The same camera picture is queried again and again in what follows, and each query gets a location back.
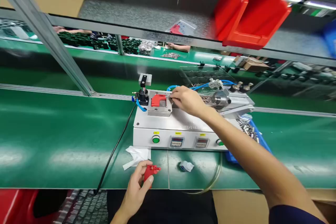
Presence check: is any blue air hose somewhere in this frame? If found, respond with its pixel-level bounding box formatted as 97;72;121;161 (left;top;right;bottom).
167;79;235;92

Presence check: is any small brown cardboard box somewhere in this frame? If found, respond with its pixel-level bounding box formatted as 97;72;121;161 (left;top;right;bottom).
233;55;270;72

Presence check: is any grey press machine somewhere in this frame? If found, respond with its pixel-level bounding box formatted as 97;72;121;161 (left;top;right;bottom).
132;72;256;152

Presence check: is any small white plastic bottle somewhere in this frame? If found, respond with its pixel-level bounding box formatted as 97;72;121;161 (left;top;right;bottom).
179;161;195;173

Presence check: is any grey metal shelf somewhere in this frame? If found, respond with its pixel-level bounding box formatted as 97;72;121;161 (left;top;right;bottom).
47;0;336;68

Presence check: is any pile of dark green parts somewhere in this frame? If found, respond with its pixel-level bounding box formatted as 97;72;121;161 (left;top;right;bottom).
57;31;139;55

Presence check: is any flat brown cardboard carton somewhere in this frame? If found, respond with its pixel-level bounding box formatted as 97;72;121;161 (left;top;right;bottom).
211;189;336;224

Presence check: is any clear plastic box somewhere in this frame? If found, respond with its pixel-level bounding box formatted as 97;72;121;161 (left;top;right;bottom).
179;65;235;89

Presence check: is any pile of metal pins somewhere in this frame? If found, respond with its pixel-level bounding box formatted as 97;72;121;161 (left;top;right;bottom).
236;115;261;140

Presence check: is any red storage bin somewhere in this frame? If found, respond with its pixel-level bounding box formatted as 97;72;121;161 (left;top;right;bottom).
213;0;292;51

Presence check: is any person's body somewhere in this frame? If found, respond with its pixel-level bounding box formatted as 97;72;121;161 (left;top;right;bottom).
107;189;219;224

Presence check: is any clear flexible tube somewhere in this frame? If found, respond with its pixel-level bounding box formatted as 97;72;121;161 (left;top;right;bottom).
181;152;224;195

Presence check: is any red plastic crate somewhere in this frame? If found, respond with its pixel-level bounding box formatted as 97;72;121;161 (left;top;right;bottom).
0;189;40;224

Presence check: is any row of black clips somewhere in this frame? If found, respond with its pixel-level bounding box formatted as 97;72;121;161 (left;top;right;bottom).
198;61;336;84

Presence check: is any person's right hand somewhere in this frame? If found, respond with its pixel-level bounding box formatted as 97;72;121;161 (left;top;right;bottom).
169;85;211;118

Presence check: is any aluminium frame post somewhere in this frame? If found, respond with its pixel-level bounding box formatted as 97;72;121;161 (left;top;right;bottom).
0;0;96;97

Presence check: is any blue storage bin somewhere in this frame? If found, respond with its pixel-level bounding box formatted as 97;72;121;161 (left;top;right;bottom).
322;20;336;60

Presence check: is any red plastic switch part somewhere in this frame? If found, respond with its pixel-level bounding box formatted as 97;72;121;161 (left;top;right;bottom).
143;164;161;188
150;94;168;108

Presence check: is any bag of metal parts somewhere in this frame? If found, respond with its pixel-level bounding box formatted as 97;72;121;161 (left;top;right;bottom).
138;40;156;56

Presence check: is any clear plastic bag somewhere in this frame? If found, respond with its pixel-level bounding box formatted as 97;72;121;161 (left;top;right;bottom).
170;19;197;36

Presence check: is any stack of grey trays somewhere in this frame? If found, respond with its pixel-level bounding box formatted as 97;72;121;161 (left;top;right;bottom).
52;189;109;224

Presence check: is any white crumpled tissue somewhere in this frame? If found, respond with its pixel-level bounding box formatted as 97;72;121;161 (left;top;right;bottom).
122;145;152;171

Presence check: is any black power cable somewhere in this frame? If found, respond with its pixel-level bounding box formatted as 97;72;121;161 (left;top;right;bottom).
95;103;138;196

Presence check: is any person's left hand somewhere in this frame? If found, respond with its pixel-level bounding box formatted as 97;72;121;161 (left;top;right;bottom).
125;160;155;207

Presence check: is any blue plastic tray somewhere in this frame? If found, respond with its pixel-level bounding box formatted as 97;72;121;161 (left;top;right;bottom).
225;113;273;165

